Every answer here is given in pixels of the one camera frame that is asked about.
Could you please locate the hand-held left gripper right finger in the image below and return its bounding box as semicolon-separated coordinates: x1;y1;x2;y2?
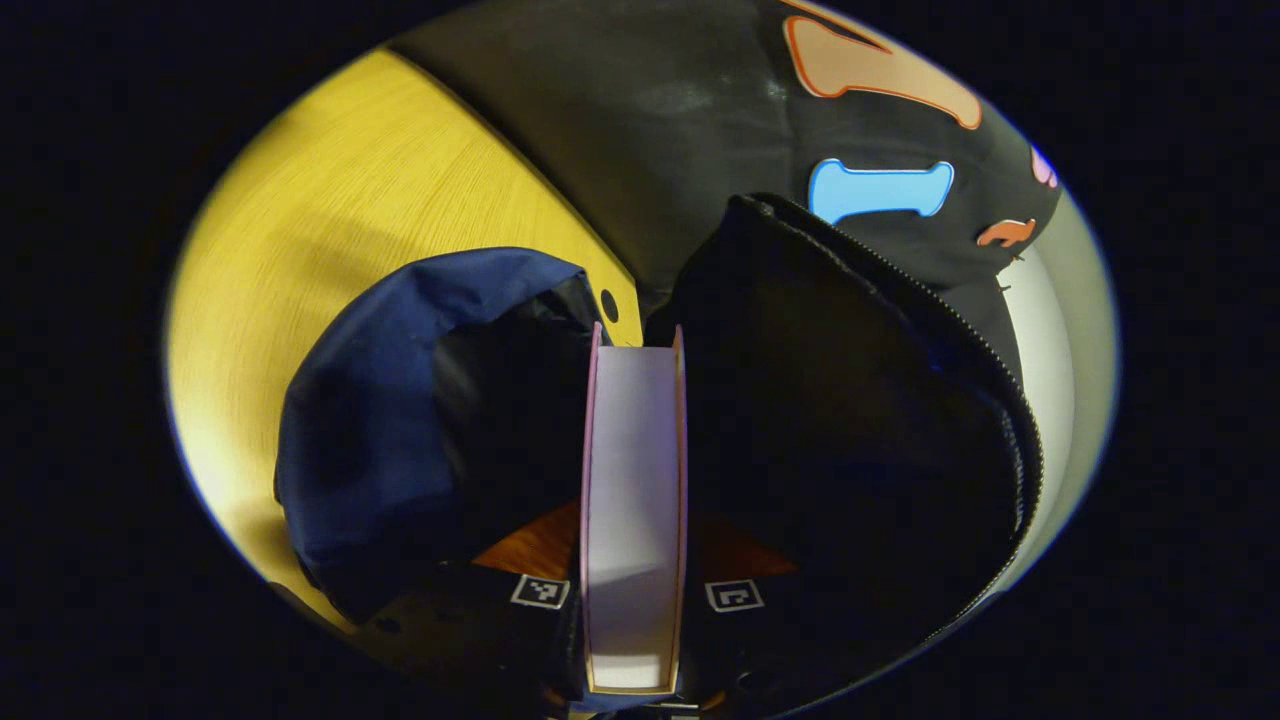
684;512;901;717

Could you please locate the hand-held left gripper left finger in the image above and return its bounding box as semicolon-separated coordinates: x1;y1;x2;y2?
358;498;585;706

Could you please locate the pink book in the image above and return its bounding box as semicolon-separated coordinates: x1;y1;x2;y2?
579;322;690;699

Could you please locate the blue schoolbag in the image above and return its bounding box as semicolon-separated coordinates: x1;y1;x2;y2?
274;192;1047;706

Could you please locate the black backdrop cloth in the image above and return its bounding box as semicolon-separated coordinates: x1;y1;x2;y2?
390;0;1067;326

